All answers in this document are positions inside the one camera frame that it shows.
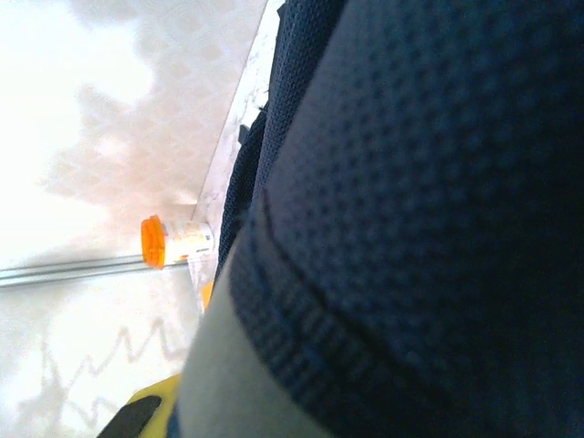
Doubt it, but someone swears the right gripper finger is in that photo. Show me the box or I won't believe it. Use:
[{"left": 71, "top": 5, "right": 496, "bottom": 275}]
[{"left": 98, "top": 372, "right": 183, "bottom": 438}]

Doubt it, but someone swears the navy blue backpack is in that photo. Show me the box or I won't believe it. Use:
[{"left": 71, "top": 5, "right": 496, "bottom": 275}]
[{"left": 175, "top": 0, "right": 584, "bottom": 438}]

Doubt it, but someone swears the white bottle with orange lid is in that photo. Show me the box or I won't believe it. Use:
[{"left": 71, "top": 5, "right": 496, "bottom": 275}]
[{"left": 140, "top": 214, "right": 214, "bottom": 271}]

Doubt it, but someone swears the aluminium frame post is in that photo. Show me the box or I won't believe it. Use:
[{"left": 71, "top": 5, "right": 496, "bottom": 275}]
[{"left": 0, "top": 254, "right": 195, "bottom": 289}]

